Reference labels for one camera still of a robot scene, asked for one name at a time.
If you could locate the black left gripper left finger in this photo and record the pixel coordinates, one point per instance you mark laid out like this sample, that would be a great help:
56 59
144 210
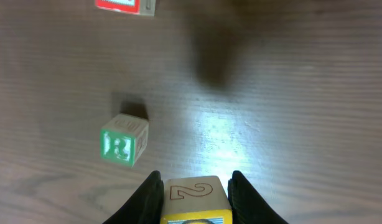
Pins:
145 204

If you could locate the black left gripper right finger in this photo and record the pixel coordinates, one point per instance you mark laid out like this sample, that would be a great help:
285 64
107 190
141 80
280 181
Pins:
248 206

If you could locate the green R block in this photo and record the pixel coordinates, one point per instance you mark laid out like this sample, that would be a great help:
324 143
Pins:
124 138

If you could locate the red E block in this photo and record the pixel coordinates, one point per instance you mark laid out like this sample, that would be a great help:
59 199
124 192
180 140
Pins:
136 7

